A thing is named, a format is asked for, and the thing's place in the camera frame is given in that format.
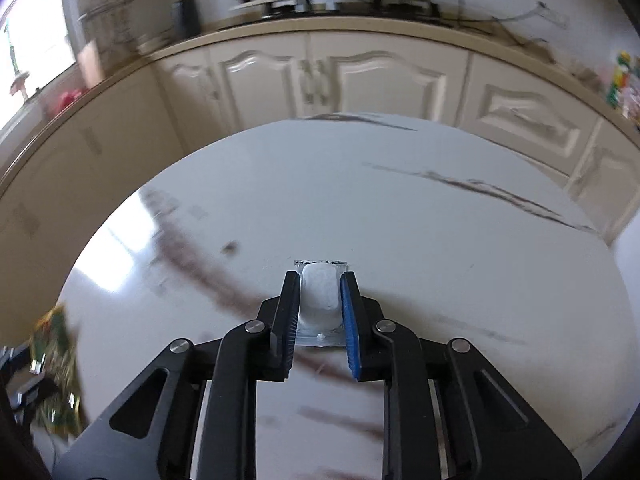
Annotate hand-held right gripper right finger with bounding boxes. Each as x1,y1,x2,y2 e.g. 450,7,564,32
339,270,585,480

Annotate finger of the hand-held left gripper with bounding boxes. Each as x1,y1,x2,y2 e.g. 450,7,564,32
11,377,57,408
0,344,34,377

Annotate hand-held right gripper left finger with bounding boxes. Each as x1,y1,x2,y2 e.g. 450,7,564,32
50,270,303,480

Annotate yellow green snack bag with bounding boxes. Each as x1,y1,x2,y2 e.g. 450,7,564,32
30,305,84,434

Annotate clear plastic pack white filling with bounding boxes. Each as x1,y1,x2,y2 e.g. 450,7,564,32
292,258,350,349

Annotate cream lower kitchen cabinets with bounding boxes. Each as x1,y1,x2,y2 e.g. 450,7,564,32
0,15,640,311

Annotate red cloth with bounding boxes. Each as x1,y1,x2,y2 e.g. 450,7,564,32
54,88,84,112

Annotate metal faucet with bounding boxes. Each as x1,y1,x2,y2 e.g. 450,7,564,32
9,35,32,99

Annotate wooden cutting board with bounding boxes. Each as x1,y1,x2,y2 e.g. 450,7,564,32
75,41,109,92

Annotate window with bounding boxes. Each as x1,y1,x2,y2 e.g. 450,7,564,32
0,0,77,111

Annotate gas stove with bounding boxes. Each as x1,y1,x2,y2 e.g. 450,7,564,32
231,0,444,22

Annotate row of condiment bottles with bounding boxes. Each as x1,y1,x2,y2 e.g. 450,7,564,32
604,51,640,122

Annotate black power cable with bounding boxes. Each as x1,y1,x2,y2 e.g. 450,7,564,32
433,0,556,57

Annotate wire utensil rack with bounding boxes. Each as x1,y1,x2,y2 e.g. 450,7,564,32
79,0,147,47

